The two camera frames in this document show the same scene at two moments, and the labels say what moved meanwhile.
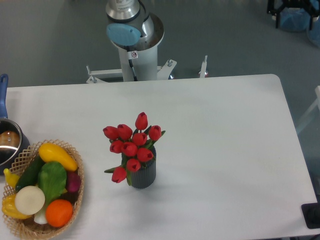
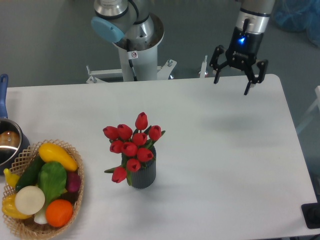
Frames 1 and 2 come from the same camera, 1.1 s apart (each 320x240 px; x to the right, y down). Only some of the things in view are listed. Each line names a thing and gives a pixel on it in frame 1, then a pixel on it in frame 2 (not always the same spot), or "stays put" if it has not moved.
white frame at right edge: x=316 y=102 stays put
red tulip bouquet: x=135 y=146 stays put
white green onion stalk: x=40 y=217 stays put
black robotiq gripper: x=274 y=6 → x=241 y=53
